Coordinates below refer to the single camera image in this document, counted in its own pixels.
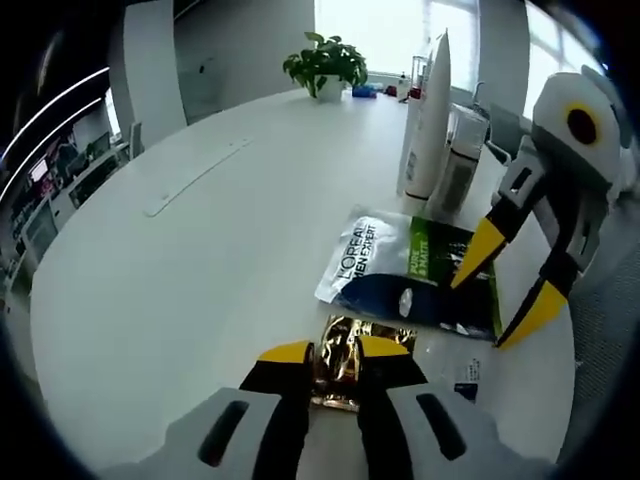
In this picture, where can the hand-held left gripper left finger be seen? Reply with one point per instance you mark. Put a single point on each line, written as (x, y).
(270, 425)

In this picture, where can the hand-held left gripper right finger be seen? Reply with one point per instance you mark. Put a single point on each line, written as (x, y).
(385, 425)

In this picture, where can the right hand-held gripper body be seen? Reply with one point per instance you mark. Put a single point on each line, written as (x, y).
(555, 120)

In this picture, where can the small clear cap skincare bottle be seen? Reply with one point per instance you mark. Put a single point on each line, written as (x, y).
(457, 180)

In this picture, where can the gold skincare sachet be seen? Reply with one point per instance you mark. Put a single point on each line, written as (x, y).
(335, 360)

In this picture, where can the small clear skincare sachet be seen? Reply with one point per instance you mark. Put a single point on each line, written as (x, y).
(467, 380)

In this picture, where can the green silver skincare sachet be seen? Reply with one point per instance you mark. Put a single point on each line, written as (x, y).
(380, 260)

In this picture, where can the white skincare tube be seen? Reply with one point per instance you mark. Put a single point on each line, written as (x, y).
(435, 125)

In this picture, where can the white office chair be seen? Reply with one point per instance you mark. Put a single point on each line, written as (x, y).
(136, 140)
(505, 120)

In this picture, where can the grey mesh office chair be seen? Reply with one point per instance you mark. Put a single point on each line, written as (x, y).
(610, 325)

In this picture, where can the bright window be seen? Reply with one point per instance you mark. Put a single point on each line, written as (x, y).
(545, 50)
(390, 35)

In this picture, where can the small red item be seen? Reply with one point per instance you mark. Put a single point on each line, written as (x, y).
(391, 90)

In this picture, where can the blue packet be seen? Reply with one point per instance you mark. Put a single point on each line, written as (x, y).
(364, 92)

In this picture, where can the potted green plant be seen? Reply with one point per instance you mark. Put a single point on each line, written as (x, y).
(325, 60)

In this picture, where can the background monitor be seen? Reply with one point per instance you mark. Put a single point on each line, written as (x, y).
(38, 170)

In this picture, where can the curved ceiling light strip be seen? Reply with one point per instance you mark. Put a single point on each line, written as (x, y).
(97, 73)

